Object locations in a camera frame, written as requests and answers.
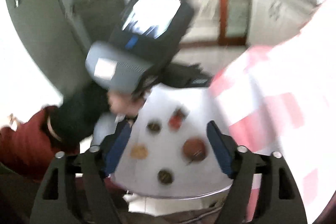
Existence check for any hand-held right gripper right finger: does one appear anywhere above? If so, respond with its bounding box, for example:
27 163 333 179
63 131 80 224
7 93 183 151
206 120 307 224

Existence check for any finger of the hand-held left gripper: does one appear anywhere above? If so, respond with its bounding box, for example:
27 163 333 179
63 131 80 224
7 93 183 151
160 63 214 89

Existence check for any white round plate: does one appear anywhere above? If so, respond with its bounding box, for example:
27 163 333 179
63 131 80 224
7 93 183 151
110 85 238 199

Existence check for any red white checked tablecloth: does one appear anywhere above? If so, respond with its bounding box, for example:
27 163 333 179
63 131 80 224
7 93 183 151
209 0 336 224

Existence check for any grey refrigerator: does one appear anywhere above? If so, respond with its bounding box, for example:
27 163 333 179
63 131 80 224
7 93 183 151
5 0 91 98

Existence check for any person's left hand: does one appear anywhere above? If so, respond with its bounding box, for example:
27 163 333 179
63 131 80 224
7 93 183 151
49 81 146 151

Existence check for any white cabinet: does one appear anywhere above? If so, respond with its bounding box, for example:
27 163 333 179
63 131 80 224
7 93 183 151
247 0 323 46

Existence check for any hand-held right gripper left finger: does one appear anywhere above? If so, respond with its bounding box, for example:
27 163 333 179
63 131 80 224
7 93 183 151
30 121 132 224

